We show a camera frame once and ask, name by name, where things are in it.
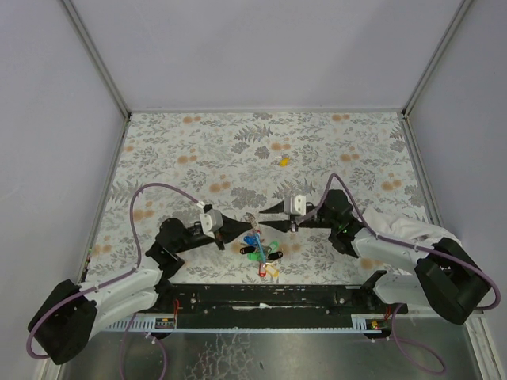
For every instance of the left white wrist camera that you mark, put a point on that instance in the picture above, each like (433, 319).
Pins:
(211, 220)

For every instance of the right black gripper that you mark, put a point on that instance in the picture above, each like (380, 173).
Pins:
(291, 219)

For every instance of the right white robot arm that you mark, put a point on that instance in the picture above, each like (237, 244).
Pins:
(438, 275)

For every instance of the floral patterned mat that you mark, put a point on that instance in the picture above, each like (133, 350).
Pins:
(170, 161)

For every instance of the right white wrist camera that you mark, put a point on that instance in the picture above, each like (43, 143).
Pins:
(295, 205)

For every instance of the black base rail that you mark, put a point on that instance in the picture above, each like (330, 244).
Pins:
(258, 307)

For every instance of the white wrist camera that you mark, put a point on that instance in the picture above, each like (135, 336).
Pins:
(295, 205)
(211, 220)

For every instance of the yellow key tag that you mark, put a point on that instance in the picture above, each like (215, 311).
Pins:
(283, 160)

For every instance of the bunch of coloured key tags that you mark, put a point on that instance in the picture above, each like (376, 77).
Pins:
(255, 249)

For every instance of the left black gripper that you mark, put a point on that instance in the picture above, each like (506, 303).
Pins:
(219, 234)

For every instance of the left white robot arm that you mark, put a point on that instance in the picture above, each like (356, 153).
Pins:
(74, 313)

